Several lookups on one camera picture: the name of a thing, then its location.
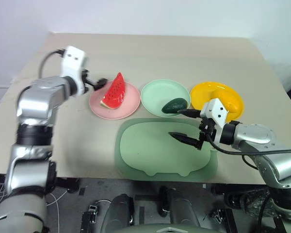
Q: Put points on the dark grey rounded shape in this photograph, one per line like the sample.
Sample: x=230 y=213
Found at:
x=179 y=206
x=120 y=211

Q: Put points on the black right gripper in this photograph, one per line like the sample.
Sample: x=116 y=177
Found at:
x=207 y=131

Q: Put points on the green silicone tray mat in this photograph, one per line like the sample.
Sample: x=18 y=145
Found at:
x=148 y=148

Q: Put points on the pink plate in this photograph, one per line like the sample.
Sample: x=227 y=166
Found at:
x=129 y=104

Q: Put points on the yellow mango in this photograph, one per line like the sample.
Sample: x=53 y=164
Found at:
x=229 y=98

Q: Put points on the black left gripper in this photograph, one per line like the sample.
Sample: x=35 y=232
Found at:
x=86 y=83

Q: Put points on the black metal latch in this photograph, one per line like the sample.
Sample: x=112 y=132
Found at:
x=220 y=217
x=89 y=218

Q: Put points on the dark green avocado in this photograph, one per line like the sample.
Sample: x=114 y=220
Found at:
x=174 y=105

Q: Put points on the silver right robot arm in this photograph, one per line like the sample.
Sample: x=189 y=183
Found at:
x=257 y=136

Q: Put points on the red watermelon slice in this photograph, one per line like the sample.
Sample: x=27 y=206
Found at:
x=115 y=93

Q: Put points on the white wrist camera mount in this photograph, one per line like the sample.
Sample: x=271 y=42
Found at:
x=217 y=111
x=72 y=60

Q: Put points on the light green plate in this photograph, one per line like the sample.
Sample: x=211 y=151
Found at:
x=157 y=94

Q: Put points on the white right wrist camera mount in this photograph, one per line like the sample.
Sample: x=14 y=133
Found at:
x=217 y=111

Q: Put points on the dark mottled rounded shape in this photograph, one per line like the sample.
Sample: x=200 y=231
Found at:
x=252 y=200

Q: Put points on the yellow plate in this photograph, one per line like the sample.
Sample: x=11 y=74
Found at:
x=202 y=94

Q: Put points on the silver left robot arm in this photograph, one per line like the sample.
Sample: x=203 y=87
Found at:
x=36 y=97

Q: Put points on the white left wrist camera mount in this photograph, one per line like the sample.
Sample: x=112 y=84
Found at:
x=72 y=60

